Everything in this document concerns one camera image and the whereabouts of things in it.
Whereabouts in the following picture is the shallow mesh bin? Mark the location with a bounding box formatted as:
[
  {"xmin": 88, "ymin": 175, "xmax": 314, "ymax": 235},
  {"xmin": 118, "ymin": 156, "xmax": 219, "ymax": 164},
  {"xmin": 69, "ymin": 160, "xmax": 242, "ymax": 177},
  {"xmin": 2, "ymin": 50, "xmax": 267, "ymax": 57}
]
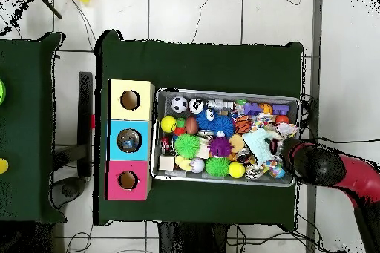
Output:
[{"xmin": 149, "ymin": 87, "xmax": 301, "ymax": 188}]

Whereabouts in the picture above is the wooden box with three holes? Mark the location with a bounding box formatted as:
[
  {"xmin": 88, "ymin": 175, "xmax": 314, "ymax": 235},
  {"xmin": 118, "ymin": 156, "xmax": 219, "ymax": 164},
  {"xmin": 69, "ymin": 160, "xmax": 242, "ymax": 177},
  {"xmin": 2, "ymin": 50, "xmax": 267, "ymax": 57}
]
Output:
[{"xmin": 105, "ymin": 79, "xmax": 156, "ymax": 201}]

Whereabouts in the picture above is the mint knitted cloth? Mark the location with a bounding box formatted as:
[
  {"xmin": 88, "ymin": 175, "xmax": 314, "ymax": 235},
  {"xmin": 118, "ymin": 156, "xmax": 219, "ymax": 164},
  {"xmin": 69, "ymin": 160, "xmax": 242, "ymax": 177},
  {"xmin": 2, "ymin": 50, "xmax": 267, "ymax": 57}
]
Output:
[{"xmin": 242, "ymin": 128, "xmax": 281, "ymax": 166}]

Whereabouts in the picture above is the purple spiky ball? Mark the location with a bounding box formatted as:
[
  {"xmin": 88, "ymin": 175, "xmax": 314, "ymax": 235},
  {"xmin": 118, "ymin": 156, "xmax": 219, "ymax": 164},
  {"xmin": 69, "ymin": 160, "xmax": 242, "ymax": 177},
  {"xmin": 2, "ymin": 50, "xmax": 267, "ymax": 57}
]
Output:
[{"xmin": 208, "ymin": 137, "xmax": 233, "ymax": 158}]

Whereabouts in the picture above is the blue puffer ball with eyes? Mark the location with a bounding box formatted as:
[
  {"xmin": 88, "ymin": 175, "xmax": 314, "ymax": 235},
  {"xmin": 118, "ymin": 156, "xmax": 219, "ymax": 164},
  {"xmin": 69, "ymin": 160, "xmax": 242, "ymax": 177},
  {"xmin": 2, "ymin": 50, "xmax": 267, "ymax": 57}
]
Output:
[{"xmin": 195, "ymin": 108, "xmax": 236, "ymax": 139}]

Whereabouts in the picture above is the brown toy football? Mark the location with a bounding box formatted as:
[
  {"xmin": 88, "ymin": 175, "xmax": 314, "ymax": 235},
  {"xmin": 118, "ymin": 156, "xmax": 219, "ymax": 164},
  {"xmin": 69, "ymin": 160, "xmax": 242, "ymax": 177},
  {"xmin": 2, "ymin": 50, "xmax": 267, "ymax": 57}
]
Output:
[{"xmin": 185, "ymin": 116, "xmax": 200, "ymax": 136}]

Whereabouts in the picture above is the green puffer ball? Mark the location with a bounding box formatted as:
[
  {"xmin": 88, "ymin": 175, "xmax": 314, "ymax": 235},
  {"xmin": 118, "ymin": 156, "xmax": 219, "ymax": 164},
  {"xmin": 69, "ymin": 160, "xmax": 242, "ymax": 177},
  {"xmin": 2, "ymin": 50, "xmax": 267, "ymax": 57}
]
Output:
[{"xmin": 174, "ymin": 133, "xmax": 201, "ymax": 160}]

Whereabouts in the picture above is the black and white soccer ball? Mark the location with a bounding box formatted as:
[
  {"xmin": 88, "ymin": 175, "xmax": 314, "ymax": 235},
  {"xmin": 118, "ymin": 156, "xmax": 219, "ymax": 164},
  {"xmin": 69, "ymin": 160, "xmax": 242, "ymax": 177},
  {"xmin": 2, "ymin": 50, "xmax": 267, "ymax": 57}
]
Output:
[{"xmin": 171, "ymin": 96, "xmax": 189, "ymax": 114}]

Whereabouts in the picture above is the yellow ball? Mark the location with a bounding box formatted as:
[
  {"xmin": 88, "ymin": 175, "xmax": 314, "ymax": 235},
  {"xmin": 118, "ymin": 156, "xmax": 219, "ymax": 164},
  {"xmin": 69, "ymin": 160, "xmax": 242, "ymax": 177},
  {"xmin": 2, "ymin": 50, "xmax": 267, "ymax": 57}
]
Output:
[{"xmin": 160, "ymin": 115, "xmax": 178, "ymax": 133}]

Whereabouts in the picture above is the dark green table cloth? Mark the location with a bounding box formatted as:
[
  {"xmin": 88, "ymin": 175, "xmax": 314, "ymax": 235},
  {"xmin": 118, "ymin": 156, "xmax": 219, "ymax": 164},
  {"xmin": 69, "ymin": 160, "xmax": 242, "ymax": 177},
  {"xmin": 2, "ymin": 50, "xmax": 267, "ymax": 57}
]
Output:
[
  {"xmin": 94, "ymin": 30, "xmax": 304, "ymax": 226},
  {"xmin": 0, "ymin": 32, "xmax": 67, "ymax": 224}
]

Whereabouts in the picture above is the grey rounded base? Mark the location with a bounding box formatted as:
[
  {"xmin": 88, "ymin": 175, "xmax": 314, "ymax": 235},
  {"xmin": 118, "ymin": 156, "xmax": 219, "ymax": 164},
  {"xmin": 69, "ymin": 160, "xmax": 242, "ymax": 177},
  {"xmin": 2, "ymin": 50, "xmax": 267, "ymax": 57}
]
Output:
[{"xmin": 50, "ymin": 177, "xmax": 87, "ymax": 209}]

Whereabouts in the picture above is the black rod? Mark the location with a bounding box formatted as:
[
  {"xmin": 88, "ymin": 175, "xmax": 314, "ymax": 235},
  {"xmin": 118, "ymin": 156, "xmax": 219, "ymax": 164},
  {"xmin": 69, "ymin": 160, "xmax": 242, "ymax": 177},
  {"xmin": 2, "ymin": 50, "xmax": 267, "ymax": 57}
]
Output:
[{"xmin": 29, "ymin": 0, "xmax": 63, "ymax": 19}]

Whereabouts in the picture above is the green round object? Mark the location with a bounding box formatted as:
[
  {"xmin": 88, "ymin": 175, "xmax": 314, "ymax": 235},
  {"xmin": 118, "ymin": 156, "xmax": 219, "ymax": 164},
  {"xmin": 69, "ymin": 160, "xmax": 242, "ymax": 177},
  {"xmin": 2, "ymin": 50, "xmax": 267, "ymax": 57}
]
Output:
[{"xmin": 0, "ymin": 77, "xmax": 7, "ymax": 105}]

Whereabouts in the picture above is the black power cable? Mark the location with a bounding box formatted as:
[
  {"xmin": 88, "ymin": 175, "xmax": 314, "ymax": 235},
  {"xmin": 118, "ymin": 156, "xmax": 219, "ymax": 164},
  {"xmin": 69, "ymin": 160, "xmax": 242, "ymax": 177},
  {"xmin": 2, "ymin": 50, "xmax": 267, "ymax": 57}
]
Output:
[{"xmin": 317, "ymin": 136, "xmax": 380, "ymax": 145}]

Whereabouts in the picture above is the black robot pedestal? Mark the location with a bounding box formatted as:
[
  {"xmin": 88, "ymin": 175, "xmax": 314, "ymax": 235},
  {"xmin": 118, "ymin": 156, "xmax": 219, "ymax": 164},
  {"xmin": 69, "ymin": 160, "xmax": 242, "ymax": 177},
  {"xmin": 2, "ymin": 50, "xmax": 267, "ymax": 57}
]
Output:
[{"xmin": 158, "ymin": 221, "xmax": 229, "ymax": 253}]

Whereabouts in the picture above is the thin black floor cable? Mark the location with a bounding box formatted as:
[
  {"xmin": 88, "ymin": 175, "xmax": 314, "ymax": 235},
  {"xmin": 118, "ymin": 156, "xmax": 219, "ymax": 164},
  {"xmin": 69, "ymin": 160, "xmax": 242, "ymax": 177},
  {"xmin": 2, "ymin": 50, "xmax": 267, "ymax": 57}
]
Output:
[{"xmin": 191, "ymin": 0, "xmax": 217, "ymax": 44}]

